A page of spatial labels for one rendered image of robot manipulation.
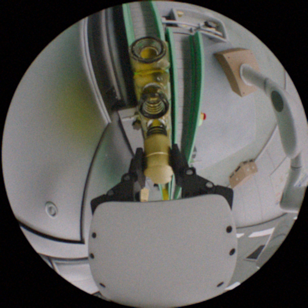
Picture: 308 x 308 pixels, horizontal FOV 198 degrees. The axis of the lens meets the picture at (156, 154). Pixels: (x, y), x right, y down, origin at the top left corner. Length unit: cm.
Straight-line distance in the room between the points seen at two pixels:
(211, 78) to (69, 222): 65
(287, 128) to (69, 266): 49
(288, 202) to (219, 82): 60
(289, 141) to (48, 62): 48
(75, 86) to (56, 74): 6
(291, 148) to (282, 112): 9
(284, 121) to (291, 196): 21
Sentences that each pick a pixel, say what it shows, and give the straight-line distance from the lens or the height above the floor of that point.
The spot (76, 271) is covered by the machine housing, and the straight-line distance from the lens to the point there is 21.
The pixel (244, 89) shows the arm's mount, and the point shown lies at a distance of 59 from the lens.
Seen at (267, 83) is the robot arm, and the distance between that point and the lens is 45.
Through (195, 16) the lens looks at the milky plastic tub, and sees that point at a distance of 60.
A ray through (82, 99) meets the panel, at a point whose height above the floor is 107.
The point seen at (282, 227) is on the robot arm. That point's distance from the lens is 32.
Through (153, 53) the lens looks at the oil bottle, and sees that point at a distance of 17.
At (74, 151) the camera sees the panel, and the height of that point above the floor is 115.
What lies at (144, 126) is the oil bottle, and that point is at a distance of 18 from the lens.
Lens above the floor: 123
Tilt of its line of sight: 38 degrees down
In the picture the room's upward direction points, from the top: 177 degrees clockwise
